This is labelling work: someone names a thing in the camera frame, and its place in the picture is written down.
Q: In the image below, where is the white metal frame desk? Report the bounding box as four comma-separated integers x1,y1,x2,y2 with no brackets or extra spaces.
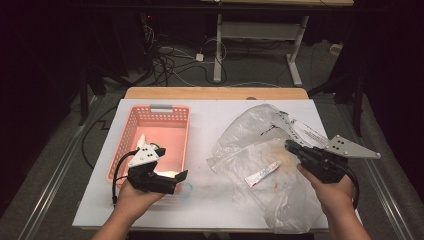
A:
199,0,355,88

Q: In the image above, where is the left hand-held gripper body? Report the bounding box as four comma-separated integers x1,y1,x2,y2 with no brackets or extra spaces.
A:
127,134,179,195

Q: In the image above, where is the white table mat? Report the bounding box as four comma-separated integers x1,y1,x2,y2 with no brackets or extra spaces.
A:
72,98,364,231

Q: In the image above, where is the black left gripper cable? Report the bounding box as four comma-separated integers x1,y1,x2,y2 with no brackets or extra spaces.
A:
111,149,139,205

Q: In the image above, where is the tangle of black floor cables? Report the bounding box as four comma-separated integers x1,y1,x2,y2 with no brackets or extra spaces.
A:
139,13,228,88

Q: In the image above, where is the white foil sachet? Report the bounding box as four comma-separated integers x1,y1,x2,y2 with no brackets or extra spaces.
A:
153,169,181,179

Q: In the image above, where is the clear smiley plastic bag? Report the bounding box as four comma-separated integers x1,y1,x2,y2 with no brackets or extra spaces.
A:
206,103,331,234

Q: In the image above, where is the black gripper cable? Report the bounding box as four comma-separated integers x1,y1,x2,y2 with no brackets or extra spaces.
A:
344,164,361,211
111,149,139,205

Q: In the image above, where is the white floor cable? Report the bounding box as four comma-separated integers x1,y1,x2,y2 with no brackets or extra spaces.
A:
173,71,283,88

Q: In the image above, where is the pink perforated plastic basket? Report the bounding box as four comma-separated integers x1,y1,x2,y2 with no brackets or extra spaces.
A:
106,103,192,194

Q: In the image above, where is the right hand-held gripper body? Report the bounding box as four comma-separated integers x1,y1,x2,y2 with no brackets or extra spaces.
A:
297,134,382,185

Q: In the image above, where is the aluminium floor rail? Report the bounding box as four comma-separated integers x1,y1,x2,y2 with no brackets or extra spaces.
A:
333,99,418,240
18,94,101,240

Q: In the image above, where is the black floor cable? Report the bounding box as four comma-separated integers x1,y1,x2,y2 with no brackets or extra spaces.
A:
80,105,118,170

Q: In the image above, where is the person's right hand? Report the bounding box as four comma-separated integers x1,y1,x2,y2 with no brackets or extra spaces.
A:
296,163,356,216

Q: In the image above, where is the white ointment tube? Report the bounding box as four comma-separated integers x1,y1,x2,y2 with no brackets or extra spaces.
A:
244,160,283,188

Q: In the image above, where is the person's left hand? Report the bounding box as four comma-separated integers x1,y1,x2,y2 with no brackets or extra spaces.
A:
113,178,167,223

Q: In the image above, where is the black stand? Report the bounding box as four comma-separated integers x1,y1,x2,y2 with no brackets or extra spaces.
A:
79,66,108,127
308,71,364,138

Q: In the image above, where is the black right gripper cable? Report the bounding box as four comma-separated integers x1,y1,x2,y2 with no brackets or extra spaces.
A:
344,164,361,211

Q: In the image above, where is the wooden table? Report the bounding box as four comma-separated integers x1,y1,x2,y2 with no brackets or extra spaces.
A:
124,87,309,100

